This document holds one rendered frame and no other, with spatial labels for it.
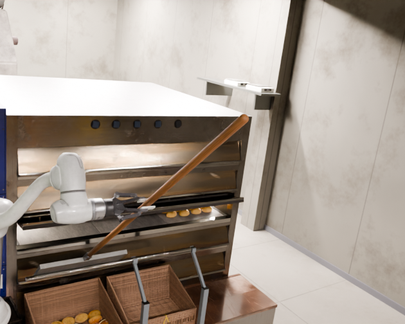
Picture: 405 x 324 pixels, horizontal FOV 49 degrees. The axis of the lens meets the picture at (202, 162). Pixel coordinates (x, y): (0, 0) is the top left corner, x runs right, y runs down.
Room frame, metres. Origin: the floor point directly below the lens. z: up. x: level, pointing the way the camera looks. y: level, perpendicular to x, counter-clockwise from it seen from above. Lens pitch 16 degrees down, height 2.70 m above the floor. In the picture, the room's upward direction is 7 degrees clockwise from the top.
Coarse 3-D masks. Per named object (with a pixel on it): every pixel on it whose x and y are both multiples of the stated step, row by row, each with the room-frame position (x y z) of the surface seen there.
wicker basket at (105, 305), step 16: (48, 288) 2.79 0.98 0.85; (64, 288) 2.85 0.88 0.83; (96, 288) 2.98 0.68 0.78; (32, 304) 2.70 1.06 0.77; (48, 304) 2.76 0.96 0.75; (64, 304) 2.82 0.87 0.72; (80, 304) 2.89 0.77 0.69; (96, 304) 2.96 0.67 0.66; (112, 304) 2.80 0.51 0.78; (32, 320) 2.52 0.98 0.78; (48, 320) 2.74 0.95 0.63; (112, 320) 2.77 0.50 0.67
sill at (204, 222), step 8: (224, 216) 3.74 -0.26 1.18; (168, 224) 3.41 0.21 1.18; (176, 224) 3.43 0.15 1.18; (184, 224) 3.45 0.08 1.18; (192, 224) 3.49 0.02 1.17; (200, 224) 3.54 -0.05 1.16; (208, 224) 3.59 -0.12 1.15; (120, 232) 3.16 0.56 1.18; (128, 232) 3.17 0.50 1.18; (136, 232) 3.20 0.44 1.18; (144, 232) 3.24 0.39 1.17; (152, 232) 3.28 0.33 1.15; (160, 232) 3.32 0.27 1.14; (56, 240) 2.89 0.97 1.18; (64, 240) 2.91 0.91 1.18; (72, 240) 2.92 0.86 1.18; (80, 240) 2.95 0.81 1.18; (88, 240) 2.98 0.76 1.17; (96, 240) 3.02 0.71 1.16; (24, 248) 2.73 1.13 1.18; (32, 248) 2.76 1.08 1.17; (40, 248) 2.79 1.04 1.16; (48, 248) 2.82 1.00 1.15; (56, 248) 2.85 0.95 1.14
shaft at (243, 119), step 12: (240, 120) 1.36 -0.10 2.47; (228, 132) 1.41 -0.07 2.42; (216, 144) 1.46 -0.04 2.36; (204, 156) 1.52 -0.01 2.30; (192, 168) 1.59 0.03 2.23; (168, 180) 1.70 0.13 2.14; (156, 192) 1.77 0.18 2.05; (144, 204) 1.85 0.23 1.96; (120, 228) 2.06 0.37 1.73; (108, 240) 2.20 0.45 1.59
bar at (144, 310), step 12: (168, 252) 2.94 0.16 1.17; (180, 252) 3.00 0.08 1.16; (192, 252) 3.05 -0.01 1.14; (96, 264) 2.64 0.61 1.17; (108, 264) 2.68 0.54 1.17; (36, 276) 2.42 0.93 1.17; (48, 276) 2.45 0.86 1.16; (204, 288) 2.88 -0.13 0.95; (144, 300) 2.63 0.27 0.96; (204, 300) 2.87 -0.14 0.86; (144, 312) 2.60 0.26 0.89; (204, 312) 2.88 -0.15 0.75
